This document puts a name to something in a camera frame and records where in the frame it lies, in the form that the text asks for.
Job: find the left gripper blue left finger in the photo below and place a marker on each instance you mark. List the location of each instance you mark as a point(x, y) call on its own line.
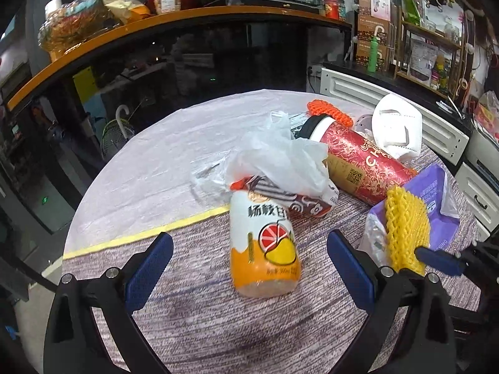
point(73, 342)

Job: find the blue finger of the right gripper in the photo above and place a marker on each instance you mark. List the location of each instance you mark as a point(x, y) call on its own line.
point(440, 260)

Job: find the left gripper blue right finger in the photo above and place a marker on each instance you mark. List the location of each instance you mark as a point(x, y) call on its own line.
point(426, 343)

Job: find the yellow foam fruit net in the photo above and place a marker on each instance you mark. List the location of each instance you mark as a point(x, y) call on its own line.
point(407, 227)

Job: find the purple plastic package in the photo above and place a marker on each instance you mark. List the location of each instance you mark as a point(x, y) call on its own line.
point(433, 187)

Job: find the red cylindrical tea canister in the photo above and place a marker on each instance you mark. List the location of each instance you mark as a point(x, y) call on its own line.
point(356, 165)

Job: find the white face mask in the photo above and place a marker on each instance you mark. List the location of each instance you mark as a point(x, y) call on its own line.
point(395, 127)

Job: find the orange juice drink bottle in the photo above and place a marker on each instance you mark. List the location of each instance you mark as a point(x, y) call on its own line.
point(264, 260)

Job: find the white plastic bag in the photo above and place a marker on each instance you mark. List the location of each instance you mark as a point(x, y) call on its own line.
point(270, 151)

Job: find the white drawer cabinet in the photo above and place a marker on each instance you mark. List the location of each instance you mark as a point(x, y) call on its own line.
point(477, 178)

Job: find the white wide desk drawer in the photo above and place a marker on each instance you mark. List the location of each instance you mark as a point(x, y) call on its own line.
point(437, 133)

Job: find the wooden shelf rack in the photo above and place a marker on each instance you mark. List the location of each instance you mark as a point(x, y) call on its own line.
point(441, 62)

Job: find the green bottle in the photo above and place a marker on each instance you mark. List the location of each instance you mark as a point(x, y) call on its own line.
point(373, 57)

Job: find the orange curved counter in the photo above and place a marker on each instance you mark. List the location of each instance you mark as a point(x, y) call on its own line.
point(153, 26)

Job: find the snack bag on counter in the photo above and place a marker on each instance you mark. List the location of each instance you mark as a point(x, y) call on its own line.
point(127, 11)

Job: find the red tin can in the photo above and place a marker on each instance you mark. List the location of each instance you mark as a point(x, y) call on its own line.
point(331, 9)

